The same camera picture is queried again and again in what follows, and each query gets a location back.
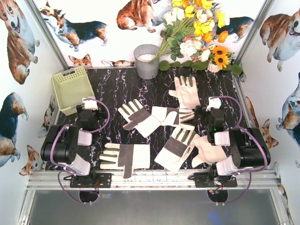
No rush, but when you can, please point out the work glove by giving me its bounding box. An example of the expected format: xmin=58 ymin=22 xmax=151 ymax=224
xmin=168 ymin=76 xmax=200 ymax=109
xmin=99 ymin=143 xmax=150 ymax=179
xmin=118 ymin=99 xmax=161 ymax=138
xmin=154 ymin=127 xmax=200 ymax=173
xmin=151 ymin=106 xmax=195 ymax=130
xmin=192 ymin=136 xmax=227 ymax=168

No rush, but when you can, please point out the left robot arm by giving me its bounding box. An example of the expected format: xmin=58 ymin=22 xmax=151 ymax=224
xmin=41 ymin=104 xmax=110 ymax=187

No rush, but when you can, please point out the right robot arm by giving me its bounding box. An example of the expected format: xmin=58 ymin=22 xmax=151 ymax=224
xmin=192 ymin=106 xmax=270 ymax=187

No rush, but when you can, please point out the green plastic storage basket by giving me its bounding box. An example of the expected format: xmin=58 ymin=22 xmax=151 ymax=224
xmin=52 ymin=66 xmax=95 ymax=116

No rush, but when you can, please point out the small sunflower pot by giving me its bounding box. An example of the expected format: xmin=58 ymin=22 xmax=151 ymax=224
xmin=208 ymin=45 xmax=235 ymax=72

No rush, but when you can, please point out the grey metal bucket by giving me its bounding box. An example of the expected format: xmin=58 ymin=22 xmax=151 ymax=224
xmin=134 ymin=44 xmax=159 ymax=80

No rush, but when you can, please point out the artificial flower bouquet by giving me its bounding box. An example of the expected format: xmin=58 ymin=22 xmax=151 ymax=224
xmin=152 ymin=0 xmax=233 ymax=61

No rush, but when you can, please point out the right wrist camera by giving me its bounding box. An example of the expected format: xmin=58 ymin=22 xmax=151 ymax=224
xmin=206 ymin=97 xmax=221 ymax=111

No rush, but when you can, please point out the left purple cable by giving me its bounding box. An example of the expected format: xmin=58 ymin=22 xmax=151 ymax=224
xmin=50 ymin=98 xmax=111 ymax=206

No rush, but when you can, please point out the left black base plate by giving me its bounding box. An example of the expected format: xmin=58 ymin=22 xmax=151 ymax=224
xmin=63 ymin=173 xmax=112 ymax=188

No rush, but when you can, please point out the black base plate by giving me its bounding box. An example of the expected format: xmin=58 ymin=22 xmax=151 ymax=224
xmin=63 ymin=173 xmax=112 ymax=188
xmin=187 ymin=172 xmax=238 ymax=188

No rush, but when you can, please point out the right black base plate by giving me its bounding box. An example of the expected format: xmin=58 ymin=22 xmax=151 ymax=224
xmin=187 ymin=172 xmax=238 ymax=188

